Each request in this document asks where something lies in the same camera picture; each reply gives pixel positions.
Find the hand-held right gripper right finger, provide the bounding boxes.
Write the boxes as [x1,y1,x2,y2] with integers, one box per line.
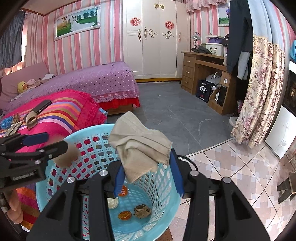
[170,148,271,241]

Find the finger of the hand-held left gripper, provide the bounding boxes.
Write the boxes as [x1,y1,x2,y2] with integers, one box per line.
[0,133,49,153]
[7,140,69,163]

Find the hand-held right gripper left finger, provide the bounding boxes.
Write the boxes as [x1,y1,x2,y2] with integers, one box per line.
[25,161,126,241]

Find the cardboard tube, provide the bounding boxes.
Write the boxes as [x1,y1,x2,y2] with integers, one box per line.
[23,111,38,130]

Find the white round lid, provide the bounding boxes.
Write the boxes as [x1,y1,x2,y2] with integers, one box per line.
[107,197,119,209]

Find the printed paper packet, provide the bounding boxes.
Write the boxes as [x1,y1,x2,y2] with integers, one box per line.
[5,122,22,136]

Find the blue plastic shoe covers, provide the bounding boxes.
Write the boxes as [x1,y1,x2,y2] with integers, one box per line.
[0,117,13,130]

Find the large brown paper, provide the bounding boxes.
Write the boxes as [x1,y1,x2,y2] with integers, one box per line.
[134,204,152,219]

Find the light blue plastic basket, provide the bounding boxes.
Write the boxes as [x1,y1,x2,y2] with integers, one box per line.
[35,123,182,241]

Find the beige cloth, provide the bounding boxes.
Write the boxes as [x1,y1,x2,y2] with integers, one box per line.
[108,111,173,183]

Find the person's left hand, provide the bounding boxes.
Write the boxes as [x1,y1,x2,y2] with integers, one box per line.
[3,189,23,224]

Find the striped pink blanket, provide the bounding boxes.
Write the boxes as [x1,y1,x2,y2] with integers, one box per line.
[0,89,108,230]

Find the yellow duck plush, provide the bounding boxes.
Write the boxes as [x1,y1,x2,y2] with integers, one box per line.
[17,81,28,94]

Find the bed with purple dotted cover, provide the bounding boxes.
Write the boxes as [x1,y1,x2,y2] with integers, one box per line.
[0,61,141,115]

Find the black gift bag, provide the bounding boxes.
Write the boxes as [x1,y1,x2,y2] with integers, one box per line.
[196,79,213,103]

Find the black box with label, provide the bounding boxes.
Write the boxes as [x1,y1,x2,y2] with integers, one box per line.
[216,85,228,107]

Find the dark grey curtain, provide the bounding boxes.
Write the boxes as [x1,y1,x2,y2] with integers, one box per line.
[0,10,25,69]

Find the white round appliance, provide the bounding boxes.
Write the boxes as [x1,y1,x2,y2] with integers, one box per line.
[206,72,221,87]

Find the dark wooden stool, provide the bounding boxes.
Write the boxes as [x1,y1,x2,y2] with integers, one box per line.
[277,177,296,204]

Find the wooden desk with drawers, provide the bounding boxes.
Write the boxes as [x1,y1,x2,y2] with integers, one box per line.
[181,51,238,115]

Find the white flower print board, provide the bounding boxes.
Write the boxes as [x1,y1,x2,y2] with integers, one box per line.
[265,105,296,159]

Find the floral door curtain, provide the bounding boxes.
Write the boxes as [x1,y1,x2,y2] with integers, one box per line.
[231,35,286,149]

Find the framed wedding picture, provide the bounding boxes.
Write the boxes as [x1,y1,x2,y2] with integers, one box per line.
[53,4,101,42]

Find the white wardrobe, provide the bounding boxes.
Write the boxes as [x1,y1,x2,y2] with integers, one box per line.
[122,0,191,81]

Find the dark clothes on desk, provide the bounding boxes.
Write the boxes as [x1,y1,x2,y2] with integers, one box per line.
[191,46,212,55]

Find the white storage box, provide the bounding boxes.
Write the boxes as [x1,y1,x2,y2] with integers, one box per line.
[206,43,225,57]

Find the desk lamp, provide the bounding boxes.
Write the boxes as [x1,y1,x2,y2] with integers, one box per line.
[191,32,201,50]

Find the purple box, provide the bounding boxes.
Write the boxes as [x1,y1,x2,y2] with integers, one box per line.
[207,35,225,44]

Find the hanging dark jacket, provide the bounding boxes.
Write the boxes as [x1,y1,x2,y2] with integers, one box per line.
[225,0,253,80]

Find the small framed photo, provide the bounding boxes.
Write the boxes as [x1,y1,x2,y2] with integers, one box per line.
[217,2,230,27]

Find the pink valance curtain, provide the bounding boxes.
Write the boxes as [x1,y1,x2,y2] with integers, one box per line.
[185,0,229,13]

